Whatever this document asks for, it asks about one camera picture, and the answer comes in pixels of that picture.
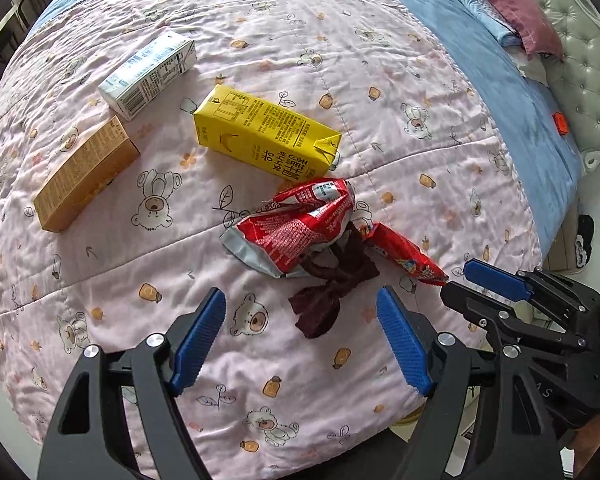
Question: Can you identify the tan cardboard box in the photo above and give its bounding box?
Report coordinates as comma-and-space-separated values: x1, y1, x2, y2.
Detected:
33, 116, 141, 233

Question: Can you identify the blue bedsheet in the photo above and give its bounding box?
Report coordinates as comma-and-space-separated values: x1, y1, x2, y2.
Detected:
22, 0, 581, 256

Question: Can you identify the red snack bag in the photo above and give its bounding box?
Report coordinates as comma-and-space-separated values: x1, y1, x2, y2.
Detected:
220, 178, 356, 279

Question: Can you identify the dark brown wrapper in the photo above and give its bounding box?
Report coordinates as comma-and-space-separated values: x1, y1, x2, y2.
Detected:
288, 225, 381, 339

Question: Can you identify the pink printed blanket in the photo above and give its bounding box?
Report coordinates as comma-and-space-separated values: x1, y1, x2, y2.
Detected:
0, 0, 543, 466

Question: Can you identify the yellow drink carton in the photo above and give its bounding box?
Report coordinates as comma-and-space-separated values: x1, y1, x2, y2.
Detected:
194, 84, 342, 182

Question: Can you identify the white cloth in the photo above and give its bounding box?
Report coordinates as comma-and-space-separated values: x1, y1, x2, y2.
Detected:
512, 47, 551, 83

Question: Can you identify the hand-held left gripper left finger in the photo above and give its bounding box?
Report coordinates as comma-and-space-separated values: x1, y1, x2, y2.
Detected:
36, 287, 227, 480

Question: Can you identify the folded blue quilt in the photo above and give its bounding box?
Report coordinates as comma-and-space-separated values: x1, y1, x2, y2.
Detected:
447, 0, 523, 48

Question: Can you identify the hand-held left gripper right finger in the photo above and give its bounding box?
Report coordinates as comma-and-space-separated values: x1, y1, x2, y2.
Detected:
376, 285, 563, 480

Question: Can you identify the narrow red snack packet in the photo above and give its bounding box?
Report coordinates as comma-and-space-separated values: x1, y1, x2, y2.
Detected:
364, 223, 448, 287

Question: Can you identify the white blue milk carton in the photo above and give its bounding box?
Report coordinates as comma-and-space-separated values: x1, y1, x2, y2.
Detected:
98, 31, 197, 121

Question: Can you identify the black white object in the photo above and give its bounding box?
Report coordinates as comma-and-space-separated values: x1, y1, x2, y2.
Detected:
575, 215, 595, 268

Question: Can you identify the maroon pillow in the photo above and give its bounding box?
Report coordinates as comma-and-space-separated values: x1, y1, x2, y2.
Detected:
445, 0, 565, 58

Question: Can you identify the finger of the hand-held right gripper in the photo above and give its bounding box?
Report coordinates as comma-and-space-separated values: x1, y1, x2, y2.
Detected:
440, 282, 588, 357
462, 258, 600, 321

